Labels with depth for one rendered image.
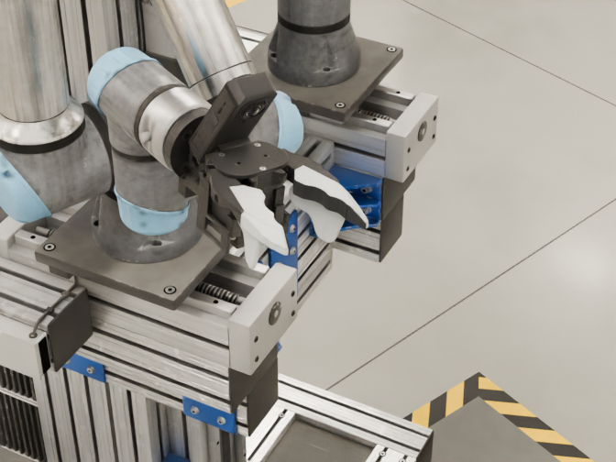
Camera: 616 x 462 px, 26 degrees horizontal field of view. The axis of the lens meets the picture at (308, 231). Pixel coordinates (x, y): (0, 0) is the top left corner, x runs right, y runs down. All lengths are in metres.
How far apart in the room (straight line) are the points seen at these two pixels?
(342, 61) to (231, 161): 0.93
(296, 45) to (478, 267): 1.61
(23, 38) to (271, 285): 0.50
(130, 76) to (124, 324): 0.62
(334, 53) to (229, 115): 0.94
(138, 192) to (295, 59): 0.77
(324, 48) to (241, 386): 0.57
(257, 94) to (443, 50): 3.37
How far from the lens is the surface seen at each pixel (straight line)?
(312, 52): 2.11
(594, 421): 3.24
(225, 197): 1.17
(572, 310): 3.52
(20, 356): 1.86
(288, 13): 2.10
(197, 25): 1.45
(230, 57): 1.45
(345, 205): 1.18
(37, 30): 1.55
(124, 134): 1.36
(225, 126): 1.20
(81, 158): 1.65
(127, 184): 1.39
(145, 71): 1.34
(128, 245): 1.77
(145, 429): 2.37
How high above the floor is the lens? 2.29
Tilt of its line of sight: 38 degrees down
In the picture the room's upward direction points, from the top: straight up
